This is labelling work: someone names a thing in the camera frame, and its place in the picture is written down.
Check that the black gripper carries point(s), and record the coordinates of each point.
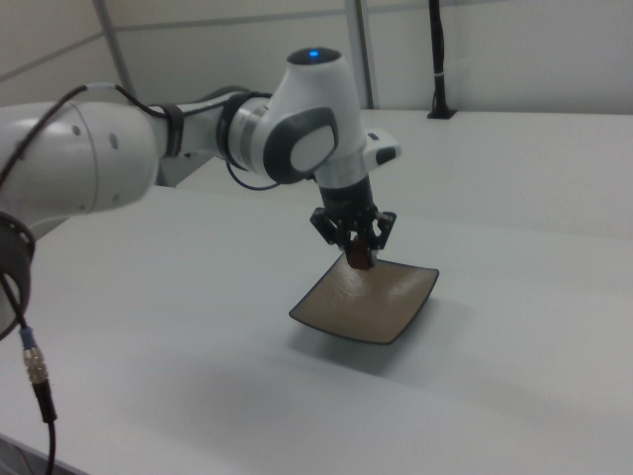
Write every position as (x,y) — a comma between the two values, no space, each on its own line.
(346,203)

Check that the small brown round food item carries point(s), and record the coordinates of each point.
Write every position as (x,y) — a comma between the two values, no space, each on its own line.
(359,258)

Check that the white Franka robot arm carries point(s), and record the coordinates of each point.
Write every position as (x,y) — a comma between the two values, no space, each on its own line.
(316,99)

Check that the square tan ceramic plate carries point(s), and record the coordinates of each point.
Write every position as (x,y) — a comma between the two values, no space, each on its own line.
(366,309)

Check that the black pole with clamp base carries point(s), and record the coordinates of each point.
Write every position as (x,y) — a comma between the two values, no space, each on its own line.
(437,49)

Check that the grey metal frame post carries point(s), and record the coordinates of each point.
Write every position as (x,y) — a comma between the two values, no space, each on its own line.
(116,47)
(363,54)

